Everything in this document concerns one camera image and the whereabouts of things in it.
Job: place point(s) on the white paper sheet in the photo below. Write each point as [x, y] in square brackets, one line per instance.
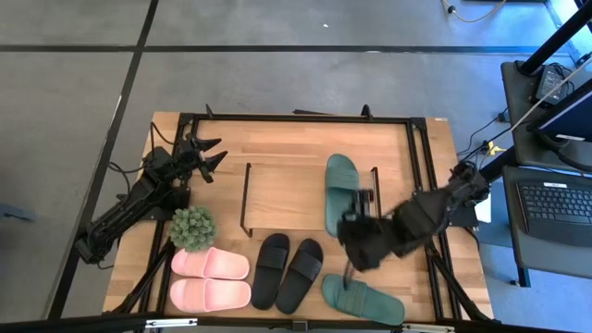
[484, 213]

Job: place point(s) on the wooden shelf with black frame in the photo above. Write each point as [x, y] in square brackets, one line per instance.
[287, 194]

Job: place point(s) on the thin white rod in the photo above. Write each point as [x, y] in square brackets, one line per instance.
[532, 111]

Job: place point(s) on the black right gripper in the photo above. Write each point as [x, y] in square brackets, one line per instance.
[367, 245]

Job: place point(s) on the black diagonal pole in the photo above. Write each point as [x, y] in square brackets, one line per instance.
[555, 39]

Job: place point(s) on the black metal table frame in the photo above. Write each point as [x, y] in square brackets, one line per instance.
[300, 118]

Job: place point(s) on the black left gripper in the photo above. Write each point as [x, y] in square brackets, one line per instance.
[192, 162]

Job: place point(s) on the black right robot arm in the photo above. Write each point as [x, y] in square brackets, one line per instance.
[425, 213]

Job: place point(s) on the black rubber slide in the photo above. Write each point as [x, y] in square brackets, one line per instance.
[298, 277]
[270, 277]

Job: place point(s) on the pink rubber slide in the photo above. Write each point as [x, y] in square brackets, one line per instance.
[213, 296]
[213, 264]

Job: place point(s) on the black laptop keyboard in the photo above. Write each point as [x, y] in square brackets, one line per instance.
[555, 208]

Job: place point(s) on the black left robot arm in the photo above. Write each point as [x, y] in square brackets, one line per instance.
[129, 203]

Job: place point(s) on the green artificial plant ball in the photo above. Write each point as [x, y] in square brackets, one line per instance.
[192, 229]

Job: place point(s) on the black crossbar with silver brackets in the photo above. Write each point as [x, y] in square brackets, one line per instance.
[69, 324]

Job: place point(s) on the black computer monitor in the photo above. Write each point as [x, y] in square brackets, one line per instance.
[571, 118]

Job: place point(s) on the dark grey desk top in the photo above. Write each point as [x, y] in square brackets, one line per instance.
[546, 259]
[513, 92]

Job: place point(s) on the black power adapter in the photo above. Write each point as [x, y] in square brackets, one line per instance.
[549, 83]

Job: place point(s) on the green rubber slide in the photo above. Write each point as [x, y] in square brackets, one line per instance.
[370, 303]
[341, 176]

